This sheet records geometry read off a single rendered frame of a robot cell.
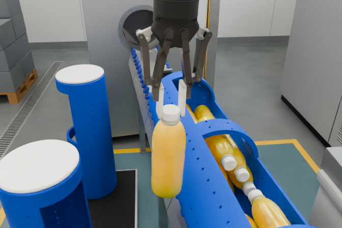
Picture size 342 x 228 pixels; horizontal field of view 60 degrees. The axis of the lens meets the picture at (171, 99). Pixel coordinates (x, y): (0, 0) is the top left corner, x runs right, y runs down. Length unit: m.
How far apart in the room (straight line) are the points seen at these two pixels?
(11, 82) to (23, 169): 2.87
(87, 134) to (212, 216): 1.30
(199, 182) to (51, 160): 0.58
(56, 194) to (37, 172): 0.10
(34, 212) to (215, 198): 0.63
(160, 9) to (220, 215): 0.44
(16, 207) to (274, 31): 5.54
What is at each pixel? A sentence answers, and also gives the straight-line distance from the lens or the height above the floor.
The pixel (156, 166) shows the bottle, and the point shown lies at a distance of 0.65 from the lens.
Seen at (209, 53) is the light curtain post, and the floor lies 1.12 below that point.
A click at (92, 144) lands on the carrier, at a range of 1.93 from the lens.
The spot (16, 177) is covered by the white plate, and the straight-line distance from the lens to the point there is 1.13.
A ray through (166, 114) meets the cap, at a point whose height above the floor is 1.42.
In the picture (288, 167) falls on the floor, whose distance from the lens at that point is 2.83.
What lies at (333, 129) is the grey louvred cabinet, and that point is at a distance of 3.02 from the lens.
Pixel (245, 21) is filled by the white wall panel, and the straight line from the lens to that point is 5.85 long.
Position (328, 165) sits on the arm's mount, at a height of 1.03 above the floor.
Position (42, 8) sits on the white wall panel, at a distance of 5.73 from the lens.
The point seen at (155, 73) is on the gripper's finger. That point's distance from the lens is 0.54.
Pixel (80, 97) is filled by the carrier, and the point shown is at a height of 0.94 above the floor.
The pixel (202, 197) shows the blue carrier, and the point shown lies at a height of 1.18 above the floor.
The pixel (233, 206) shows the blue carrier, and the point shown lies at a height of 1.22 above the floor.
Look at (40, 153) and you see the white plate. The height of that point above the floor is 1.04.
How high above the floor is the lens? 1.72
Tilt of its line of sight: 28 degrees down
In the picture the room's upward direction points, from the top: straight up
